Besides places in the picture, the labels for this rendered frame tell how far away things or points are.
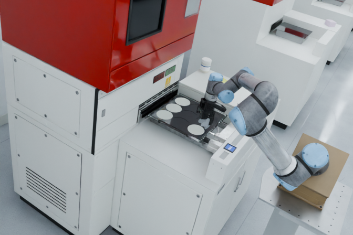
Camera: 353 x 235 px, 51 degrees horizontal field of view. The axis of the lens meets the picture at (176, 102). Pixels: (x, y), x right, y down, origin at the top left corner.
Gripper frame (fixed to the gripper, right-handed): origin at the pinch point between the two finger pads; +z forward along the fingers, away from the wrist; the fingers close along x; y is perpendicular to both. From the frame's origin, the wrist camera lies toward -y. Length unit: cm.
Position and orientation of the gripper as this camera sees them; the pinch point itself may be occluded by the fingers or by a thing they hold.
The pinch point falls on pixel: (206, 127)
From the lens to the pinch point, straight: 218.9
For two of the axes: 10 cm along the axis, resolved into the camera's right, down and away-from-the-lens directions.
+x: 3.6, 5.4, -7.6
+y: -9.2, 0.6, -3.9
